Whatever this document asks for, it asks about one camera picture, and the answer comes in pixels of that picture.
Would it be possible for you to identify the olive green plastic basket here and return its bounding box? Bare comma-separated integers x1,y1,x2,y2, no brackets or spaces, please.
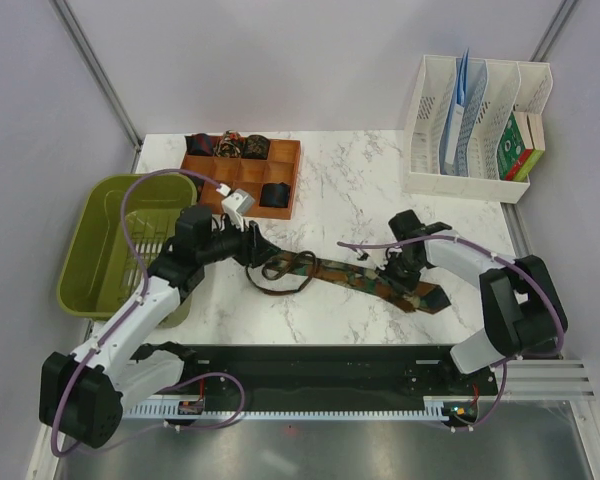
57,174,197,321

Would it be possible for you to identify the white plastic file organizer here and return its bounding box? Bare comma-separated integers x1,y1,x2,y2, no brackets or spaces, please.
403,55,553,204

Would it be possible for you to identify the rolled dark gold tie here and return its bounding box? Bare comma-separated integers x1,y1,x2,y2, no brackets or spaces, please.
242,134,270,160

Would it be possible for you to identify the red spine book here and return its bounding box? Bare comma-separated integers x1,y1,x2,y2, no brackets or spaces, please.
513,112,546,182

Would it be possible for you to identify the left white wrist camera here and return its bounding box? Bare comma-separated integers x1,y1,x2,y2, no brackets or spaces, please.
221,189,255,231

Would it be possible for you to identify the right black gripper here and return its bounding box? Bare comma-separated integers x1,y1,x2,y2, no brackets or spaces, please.
374,250,424,297

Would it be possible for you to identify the rolled multicolour patterned tie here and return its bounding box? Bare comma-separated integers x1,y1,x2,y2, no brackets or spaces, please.
214,130,245,158

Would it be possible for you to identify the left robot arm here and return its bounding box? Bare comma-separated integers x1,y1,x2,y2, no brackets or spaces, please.
39,205,280,448

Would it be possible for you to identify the blue paper folder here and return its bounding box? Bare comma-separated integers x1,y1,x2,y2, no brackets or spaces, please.
439,49,488,177

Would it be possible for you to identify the rolled navy red tie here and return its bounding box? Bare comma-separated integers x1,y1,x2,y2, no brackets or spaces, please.
185,133,215,156

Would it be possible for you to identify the white slotted cable duct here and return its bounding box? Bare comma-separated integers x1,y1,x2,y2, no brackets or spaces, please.
123,395,477,421

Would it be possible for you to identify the purple cable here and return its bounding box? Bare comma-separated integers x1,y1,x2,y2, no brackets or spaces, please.
49,168,245,459
337,234,569,434

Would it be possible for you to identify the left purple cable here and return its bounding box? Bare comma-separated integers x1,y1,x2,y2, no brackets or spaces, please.
49,168,245,459

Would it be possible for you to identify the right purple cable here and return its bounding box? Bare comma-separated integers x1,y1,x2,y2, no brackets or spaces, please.
337,234,569,434

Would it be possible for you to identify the wooden compartment tray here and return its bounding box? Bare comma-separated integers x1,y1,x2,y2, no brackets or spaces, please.
181,134,301,220

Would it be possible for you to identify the floral brown green tie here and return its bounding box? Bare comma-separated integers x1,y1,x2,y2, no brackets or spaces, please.
245,250,451,315

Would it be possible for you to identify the aluminium rail frame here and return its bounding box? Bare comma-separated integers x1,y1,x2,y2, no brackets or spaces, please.
24,357,600,480

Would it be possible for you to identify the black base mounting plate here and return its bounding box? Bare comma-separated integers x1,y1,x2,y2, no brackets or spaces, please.
163,342,497,411

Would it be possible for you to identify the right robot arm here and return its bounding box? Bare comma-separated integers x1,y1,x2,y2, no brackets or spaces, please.
381,210,568,394

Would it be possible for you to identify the green white book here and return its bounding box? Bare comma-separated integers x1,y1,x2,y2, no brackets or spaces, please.
496,111,533,180

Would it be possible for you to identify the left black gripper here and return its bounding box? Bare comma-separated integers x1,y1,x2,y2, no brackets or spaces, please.
198,212,281,269

